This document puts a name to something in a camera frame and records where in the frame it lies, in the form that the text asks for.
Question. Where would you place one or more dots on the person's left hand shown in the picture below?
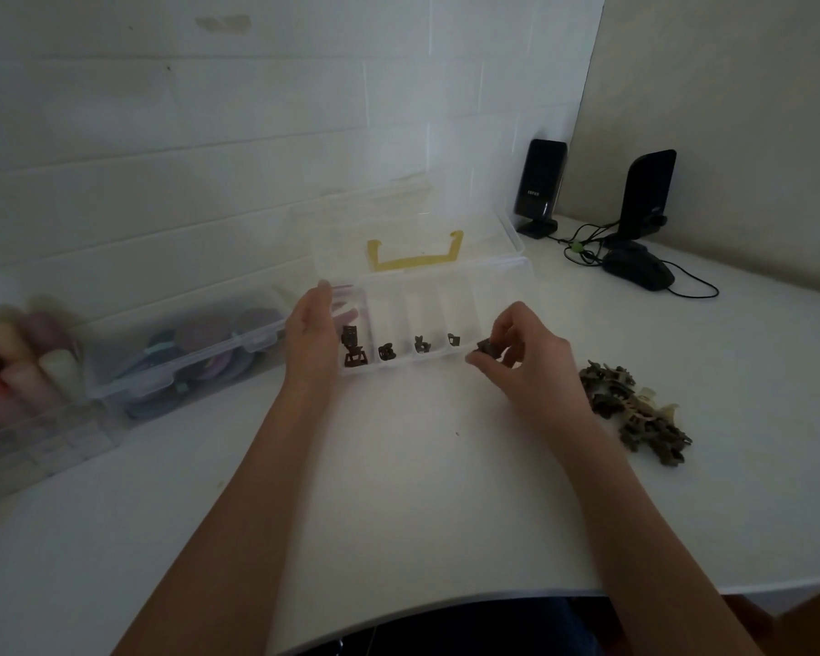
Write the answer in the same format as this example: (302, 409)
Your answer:
(311, 348)

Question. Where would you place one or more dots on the person's right hand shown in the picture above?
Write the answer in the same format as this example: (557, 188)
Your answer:
(540, 375)

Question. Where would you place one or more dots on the person's left thumb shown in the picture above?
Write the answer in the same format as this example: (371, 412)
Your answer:
(345, 314)

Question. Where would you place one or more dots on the person's right thumb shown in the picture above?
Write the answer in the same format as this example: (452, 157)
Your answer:
(485, 365)

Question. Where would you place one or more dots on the clear plastic organizer box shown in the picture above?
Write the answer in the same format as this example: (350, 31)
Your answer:
(423, 293)

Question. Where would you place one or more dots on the person's right forearm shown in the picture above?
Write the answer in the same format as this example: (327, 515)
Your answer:
(642, 539)

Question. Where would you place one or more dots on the person's left forearm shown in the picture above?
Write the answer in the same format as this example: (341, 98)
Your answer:
(246, 512)

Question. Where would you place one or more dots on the tall dark plastic piece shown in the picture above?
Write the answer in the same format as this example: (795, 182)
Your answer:
(352, 344)

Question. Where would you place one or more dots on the pile of olive plastic pieces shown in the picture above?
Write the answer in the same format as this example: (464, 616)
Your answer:
(632, 413)

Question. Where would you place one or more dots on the clear box of coloured discs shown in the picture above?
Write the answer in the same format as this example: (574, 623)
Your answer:
(177, 351)

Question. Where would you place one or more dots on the black computer mouse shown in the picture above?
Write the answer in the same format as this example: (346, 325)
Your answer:
(637, 267)

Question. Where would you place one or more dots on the black desktop speaker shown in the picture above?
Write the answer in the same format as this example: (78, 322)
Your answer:
(646, 194)
(540, 184)

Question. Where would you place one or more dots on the person's dark trousers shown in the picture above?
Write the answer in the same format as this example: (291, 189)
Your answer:
(464, 628)

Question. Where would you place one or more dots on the clear box of coloured spools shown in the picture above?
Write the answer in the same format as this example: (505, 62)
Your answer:
(20, 396)

